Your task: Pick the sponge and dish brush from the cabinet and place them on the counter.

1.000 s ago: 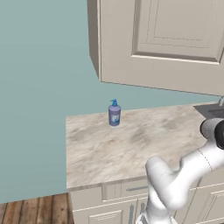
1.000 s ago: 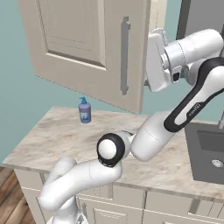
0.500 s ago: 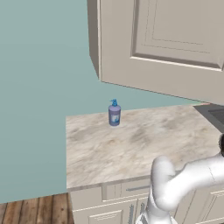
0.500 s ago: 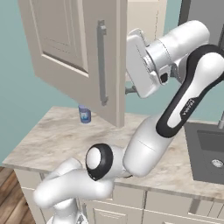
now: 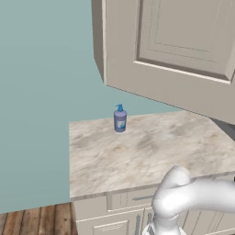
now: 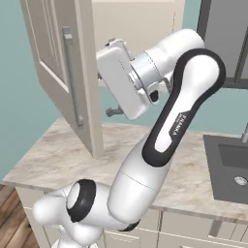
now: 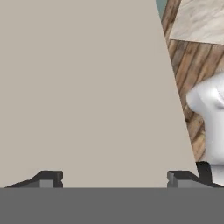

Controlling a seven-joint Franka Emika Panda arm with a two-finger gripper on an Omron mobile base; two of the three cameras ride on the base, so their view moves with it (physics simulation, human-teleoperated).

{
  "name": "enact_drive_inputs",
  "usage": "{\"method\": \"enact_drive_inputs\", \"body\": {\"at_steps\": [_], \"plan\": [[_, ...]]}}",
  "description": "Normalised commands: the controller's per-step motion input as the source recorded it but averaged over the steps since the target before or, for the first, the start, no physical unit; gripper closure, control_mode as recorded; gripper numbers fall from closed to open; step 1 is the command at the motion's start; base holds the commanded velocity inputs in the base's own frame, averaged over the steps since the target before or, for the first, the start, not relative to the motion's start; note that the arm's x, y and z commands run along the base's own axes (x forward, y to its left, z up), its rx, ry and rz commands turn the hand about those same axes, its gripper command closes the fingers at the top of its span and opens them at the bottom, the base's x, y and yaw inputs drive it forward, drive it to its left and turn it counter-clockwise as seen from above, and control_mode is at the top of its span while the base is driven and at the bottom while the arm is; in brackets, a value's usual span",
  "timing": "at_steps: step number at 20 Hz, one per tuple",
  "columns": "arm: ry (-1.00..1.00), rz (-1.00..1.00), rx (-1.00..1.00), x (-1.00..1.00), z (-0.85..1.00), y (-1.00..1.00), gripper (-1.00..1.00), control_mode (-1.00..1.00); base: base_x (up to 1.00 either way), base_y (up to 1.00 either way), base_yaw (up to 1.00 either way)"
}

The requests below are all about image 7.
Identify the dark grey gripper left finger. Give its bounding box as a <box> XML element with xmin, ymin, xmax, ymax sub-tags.
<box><xmin>3</xmin><ymin>170</ymin><xmax>64</xmax><ymax>189</ymax></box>

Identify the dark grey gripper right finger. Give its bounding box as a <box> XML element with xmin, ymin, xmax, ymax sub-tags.
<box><xmin>166</xmin><ymin>170</ymin><xmax>224</xmax><ymax>189</ymax></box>

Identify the white rounded post, black foot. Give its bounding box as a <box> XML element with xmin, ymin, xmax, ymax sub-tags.
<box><xmin>185</xmin><ymin>72</ymin><xmax>224</xmax><ymax>186</ymax></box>

